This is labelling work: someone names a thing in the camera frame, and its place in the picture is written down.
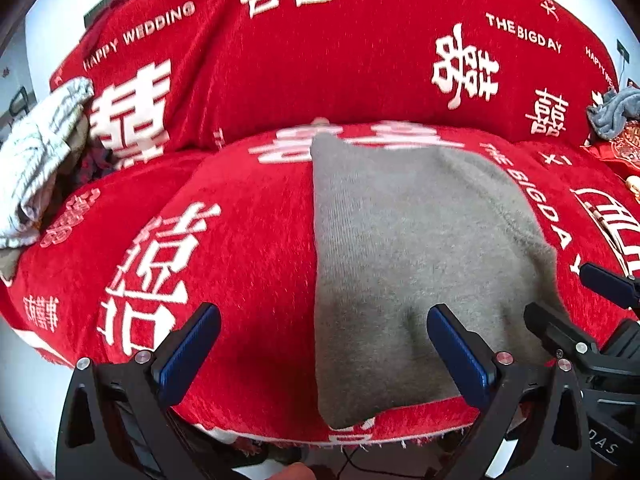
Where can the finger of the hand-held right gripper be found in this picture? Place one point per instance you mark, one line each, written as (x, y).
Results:
(607, 282)
(550, 325)

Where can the dark patterned garment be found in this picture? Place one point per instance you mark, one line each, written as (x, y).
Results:
(95, 160)

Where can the grey white striped cloth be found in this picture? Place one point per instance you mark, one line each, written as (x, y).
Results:
(35, 160)

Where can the small gold ornament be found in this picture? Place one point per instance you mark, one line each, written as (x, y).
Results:
(634, 185)

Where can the red printed sofa cover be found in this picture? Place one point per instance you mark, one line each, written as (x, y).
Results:
(250, 85)

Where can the red gold embroidered cloth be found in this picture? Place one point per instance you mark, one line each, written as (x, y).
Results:
(625, 147)

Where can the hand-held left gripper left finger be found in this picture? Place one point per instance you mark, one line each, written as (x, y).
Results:
(192, 355)

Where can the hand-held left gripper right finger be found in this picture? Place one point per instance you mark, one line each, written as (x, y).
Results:
(457, 360)

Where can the grey knit sweater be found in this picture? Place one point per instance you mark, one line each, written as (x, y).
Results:
(410, 240)

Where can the grey blue fleece cloth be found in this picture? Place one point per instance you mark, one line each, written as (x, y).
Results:
(612, 110)

